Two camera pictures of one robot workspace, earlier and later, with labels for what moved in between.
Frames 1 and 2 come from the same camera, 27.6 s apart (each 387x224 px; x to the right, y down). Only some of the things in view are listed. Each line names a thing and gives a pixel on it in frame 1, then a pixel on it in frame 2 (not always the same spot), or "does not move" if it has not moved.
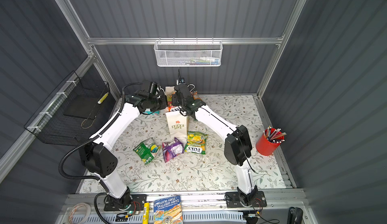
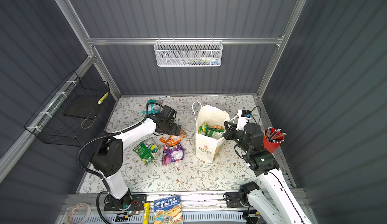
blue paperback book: [168, 211] does not move
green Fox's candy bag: [196, 142] to [203, 128]
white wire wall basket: [188, 53] does not move
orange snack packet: [195, 96] to [171, 140]
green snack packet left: [147, 150] does not move
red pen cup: [269, 141] does not move
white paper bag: [178, 122] to [207, 148]
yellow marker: [145, 216] does not move
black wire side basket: [74, 113] does not move
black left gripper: [162, 98] to [174, 131]
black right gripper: [175, 100] to [230, 130]
